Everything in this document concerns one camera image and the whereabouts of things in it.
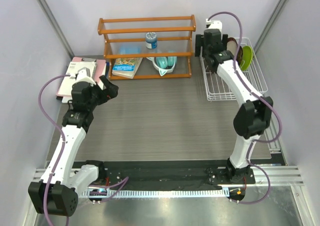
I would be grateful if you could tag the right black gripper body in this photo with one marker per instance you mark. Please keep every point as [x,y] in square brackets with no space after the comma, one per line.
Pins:
[199,43]

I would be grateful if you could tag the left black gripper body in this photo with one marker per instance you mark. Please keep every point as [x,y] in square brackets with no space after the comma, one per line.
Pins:
[98,97]

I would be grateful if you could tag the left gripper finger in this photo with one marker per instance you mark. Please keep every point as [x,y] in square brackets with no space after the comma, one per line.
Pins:
[104,82]
[110,91]

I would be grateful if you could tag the brown rimmed cream plate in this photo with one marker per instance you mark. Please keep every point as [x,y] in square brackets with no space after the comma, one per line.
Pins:
[232,45]

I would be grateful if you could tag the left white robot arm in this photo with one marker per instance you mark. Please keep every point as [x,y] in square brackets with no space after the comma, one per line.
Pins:
[57,191]

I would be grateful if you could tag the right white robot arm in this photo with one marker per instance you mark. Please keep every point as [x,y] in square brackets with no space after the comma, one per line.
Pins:
[254,113]

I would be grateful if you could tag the orange wooden shelf rack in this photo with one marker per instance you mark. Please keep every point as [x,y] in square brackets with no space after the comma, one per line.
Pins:
[174,39]

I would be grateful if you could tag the white board under folder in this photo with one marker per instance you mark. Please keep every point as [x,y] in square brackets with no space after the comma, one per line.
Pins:
[65,99]

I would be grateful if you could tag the pink folder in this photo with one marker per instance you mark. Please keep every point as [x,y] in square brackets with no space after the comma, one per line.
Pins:
[100,66]

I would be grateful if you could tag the white spiral manual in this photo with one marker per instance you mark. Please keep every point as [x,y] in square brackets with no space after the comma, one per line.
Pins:
[73,67]

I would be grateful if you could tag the blue paperback book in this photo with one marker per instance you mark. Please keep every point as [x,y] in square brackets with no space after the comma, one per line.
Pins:
[126,67]

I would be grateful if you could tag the dark patterned plate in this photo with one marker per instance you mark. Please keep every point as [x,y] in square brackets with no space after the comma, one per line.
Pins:
[239,57]

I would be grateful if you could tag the green plate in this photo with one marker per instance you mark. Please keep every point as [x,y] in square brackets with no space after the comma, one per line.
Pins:
[247,57]

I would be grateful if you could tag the light blue box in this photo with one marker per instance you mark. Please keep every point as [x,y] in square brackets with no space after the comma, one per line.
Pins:
[129,50]

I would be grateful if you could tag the teal cat ear headphones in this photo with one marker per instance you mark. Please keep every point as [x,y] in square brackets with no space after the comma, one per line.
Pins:
[164,65]

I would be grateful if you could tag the blue lidded jar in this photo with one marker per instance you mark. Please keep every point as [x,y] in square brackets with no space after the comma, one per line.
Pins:
[151,40]

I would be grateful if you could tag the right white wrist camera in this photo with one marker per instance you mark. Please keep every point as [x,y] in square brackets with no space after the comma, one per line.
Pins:
[213,24]

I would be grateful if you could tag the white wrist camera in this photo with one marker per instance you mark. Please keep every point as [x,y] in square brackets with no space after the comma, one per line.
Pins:
[213,24]
[84,75]

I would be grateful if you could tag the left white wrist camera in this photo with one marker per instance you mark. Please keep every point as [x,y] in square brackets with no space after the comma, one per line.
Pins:
[84,75]

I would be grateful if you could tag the white wire dish rack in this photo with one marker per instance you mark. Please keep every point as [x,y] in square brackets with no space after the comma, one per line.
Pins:
[227,81]

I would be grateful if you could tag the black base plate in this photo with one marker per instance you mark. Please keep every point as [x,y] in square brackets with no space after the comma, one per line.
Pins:
[174,172]

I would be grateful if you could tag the white slotted cable duct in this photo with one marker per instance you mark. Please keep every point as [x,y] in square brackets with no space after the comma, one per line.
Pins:
[141,194]

